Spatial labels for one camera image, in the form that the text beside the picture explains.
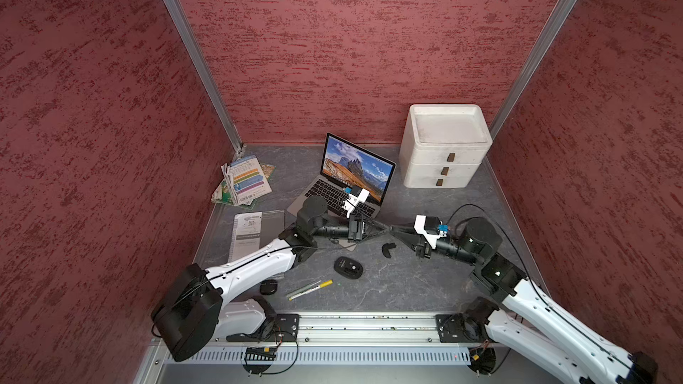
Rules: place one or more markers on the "white three-drawer storage unit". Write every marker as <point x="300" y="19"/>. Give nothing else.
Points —
<point x="443" y="145"/>

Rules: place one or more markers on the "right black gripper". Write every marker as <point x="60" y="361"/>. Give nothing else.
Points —
<point x="419" y="244"/>

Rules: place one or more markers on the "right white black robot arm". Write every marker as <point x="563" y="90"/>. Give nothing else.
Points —
<point x="519" y="314"/>

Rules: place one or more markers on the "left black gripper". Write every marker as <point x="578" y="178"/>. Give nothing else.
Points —
<point x="359" y="228"/>

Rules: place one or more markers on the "black wireless mouse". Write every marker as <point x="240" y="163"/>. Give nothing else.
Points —
<point x="348" y="268"/>

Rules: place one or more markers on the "green white pen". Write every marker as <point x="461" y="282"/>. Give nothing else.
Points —
<point x="303" y="289"/>

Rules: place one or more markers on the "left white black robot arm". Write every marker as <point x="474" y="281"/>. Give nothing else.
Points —
<point x="201" y="304"/>

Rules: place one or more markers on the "aluminium corner post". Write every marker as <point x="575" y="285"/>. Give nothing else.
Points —
<point x="549" y="32"/>
<point x="182" y="24"/>

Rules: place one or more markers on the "aluminium front rail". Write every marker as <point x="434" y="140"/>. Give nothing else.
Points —
<point x="322" y="328"/>

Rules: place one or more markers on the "small black round object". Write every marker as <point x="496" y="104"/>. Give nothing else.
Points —
<point x="268" y="287"/>

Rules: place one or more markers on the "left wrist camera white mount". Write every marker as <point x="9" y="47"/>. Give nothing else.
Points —
<point x="356" y="196"/>

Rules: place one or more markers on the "yellow capped marker pen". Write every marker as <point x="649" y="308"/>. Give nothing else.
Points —
<point x="310" y="289"/>

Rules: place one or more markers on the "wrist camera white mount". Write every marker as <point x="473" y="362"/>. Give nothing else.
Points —
<point x="431" y="229"/>
<point x="356" y="196"/>

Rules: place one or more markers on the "white printed paper sheet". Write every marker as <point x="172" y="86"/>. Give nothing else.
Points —
<point x="246" y="235"/>

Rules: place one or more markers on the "grey setup guide booklet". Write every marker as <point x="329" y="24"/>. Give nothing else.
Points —
<point x="272" y="224"/>

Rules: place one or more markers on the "black mouse battery cover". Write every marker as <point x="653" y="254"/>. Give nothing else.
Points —
<point x="387" y="249"/>

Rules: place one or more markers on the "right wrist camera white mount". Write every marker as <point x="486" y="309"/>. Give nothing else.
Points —
<point x="431" y="229"/>

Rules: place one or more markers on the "silver laptop with black keys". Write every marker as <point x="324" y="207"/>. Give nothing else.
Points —
<point x="347" y="176"/>

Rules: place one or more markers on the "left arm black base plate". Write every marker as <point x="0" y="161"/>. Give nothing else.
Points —
<point x="280" y="328"/>

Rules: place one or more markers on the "colourful folded leaflets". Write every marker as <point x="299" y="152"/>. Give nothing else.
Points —
<point x="244" y="181"/>

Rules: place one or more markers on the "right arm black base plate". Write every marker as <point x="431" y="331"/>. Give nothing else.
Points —
<point x="460" y="328"/>

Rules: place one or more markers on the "perforated white vent strip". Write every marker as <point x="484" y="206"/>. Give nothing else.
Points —
<point x="334" y="356"/>

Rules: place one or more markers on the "left aluminium corner post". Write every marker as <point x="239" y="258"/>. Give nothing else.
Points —
<point x="182" y="24"/>

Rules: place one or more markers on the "right aluminium corner post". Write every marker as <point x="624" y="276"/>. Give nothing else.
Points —
<point x="549" y="32"/>

